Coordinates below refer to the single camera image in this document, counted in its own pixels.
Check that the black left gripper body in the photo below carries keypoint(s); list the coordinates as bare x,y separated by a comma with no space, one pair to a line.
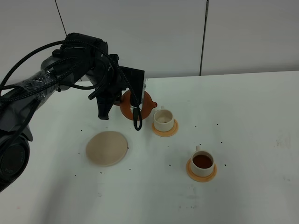
111,90

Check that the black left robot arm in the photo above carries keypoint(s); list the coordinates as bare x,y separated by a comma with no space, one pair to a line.
76,56

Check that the beige round teapot coaster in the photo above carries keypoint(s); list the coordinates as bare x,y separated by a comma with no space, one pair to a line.
106,148

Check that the far white teacup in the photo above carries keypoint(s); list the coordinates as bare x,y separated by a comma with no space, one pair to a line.
163,120

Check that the white teacup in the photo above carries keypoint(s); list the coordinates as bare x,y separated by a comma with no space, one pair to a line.
202,162
163,120

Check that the far orange saucer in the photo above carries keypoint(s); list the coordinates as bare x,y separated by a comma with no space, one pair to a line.
169,133

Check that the orange saucer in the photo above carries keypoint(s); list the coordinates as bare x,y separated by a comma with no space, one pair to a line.
198,178
169,133

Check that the near white teacup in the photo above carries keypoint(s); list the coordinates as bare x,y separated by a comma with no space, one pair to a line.
202,162

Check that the near orange saucer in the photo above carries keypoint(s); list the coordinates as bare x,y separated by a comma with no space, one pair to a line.
198,178

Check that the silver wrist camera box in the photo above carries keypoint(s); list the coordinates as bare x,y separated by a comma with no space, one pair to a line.
137,82

